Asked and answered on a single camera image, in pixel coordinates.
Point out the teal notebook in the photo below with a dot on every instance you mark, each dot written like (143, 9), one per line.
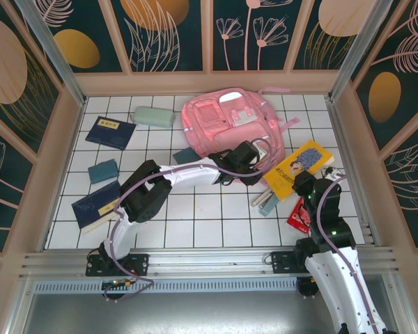
(184, 155)

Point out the aluminium side rail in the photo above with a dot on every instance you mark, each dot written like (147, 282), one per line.
(346, 156)

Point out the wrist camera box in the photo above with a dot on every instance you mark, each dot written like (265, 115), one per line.
(262, 150)
(331, 173)

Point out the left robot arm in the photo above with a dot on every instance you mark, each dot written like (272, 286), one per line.
(143, 198)

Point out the red card pack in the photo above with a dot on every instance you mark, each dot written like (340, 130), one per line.
(296, 219)

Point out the small teal box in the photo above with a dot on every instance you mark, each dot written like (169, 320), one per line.
(104, 171)

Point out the pink backpack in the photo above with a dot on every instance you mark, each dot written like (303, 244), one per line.
(230, 132)

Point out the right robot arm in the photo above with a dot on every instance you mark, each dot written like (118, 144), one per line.
(334, 278)

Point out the aluminium mounting rail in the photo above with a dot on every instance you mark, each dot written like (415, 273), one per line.
(209, 261)

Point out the thick navy book yellow label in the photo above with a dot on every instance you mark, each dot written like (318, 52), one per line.
(94, 207)

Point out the aluminium frame post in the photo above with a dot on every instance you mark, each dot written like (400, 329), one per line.
(56, 55)
(355, 52)

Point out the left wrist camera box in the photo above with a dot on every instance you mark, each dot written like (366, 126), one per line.
(262, 150)

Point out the small green circuit board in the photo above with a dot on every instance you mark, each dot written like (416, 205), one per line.
(116, 283)

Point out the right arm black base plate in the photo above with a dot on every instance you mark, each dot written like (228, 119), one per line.
(282, 262)

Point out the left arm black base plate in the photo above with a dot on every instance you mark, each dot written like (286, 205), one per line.
(139, 264)

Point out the mint green pencil case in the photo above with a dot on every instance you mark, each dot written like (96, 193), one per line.
(153, 117)

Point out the thin navy book yellow label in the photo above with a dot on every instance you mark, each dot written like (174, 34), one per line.
(109, 134)

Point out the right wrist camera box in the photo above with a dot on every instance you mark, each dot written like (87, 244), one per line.
(331, 173)

